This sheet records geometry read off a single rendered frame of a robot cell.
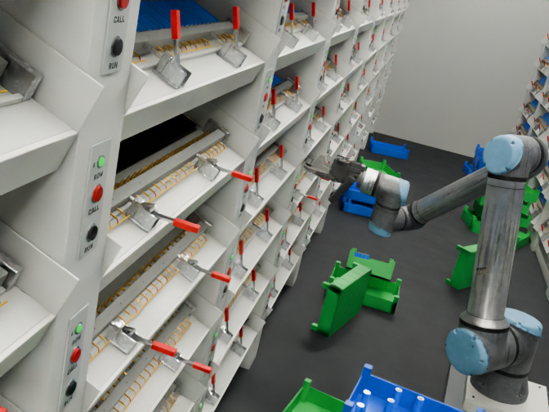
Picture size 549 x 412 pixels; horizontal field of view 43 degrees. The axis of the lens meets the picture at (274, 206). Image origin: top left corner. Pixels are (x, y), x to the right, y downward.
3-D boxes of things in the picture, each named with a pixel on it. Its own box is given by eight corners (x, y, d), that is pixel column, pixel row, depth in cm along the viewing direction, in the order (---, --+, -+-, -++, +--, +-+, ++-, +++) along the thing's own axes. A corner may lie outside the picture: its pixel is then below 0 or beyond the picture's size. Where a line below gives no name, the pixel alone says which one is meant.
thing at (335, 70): (336, 87, 266) (358, 58, 261) (307, 112, 210) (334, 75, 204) (294, 55, 266) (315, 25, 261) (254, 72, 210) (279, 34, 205)
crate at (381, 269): (348, 263, 331) (352, 248, 331) (389, 275, 328) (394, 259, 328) (345, 266, 301) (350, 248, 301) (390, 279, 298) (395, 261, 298)
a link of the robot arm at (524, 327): (539, 369, 228) (555, 323, 223) (508, 379, 218) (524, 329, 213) (501, 347, 240) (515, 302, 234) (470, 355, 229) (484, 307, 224)
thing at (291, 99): (301, 118, 201) (329, 78, 196) (246, 166, 144) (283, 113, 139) (246, 75, 201) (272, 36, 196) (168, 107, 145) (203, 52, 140)
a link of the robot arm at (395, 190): (403, 212, 241) (412, 186, 237) (368, 201, 243) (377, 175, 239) (404, 203, 250) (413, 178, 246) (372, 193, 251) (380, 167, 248)
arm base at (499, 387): (524, 382, 239) (533, 357, 236) (529, 411, 221) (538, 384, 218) (469, 366, 243) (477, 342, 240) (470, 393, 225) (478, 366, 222)
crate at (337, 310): (359, 311, 286) (342, 304, 289) (372, 268, 279) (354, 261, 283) (328, 338, 261) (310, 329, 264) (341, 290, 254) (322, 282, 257)
